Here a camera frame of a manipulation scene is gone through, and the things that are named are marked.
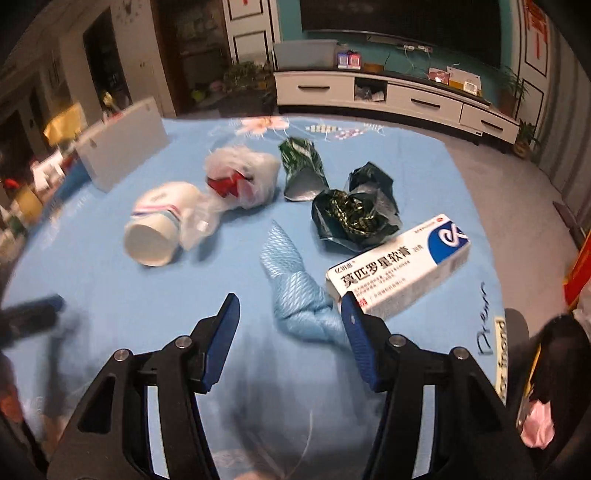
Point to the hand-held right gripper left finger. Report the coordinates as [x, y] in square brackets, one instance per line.
[221, 337]

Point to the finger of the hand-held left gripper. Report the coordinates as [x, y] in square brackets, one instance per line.
[32, 316]

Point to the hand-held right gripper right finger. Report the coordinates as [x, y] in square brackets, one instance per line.
[360, 341]

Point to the white and blue medicine box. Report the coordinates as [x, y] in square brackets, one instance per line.
[397, 267]

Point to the blue cloth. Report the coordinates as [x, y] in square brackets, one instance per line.
[295, 286]

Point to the dark green wrapper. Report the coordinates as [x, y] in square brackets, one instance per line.
[355, 217]

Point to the striped white paper cup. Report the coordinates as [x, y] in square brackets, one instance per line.
[157, 217]

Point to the clear bag with red item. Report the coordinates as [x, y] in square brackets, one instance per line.
[258, 168]

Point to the green striped foil packet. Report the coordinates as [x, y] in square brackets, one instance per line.
[300, 161]

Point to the pink plastic bag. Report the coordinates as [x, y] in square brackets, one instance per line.
[538, 424]

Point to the black trash bin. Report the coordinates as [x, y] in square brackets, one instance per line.
[563, 350]

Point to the blue floral tablecloth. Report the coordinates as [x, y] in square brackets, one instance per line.
[115, 300]

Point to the white box with red mark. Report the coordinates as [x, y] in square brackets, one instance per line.
[124, 143]

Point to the yellow paper bag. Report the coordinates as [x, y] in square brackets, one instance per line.
[64, 122]

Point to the red and yellow shopping bag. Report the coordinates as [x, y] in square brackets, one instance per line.
[579, 277]

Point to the white television cabinet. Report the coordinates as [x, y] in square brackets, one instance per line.
[415, 99]

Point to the dark planter with green plants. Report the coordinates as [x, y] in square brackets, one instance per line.
[244, 78]

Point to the small potted plant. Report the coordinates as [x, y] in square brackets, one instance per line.
[524, 138]

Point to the white desk calendar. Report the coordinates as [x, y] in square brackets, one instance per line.
[464, 81]

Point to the pink small boxes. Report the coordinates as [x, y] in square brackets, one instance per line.
[348, 60]

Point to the grey storage box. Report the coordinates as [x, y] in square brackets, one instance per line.
[304, 55]

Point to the tall potted plant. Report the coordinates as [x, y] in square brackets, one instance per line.
[510, 87]

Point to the white power strip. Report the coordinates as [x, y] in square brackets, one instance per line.
[414, 46]

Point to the black television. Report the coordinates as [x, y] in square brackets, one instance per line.
[392, 23]

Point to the small red knot ornament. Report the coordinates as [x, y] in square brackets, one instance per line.
[539, 27]

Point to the red photo frame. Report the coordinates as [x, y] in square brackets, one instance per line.
[438, 76]

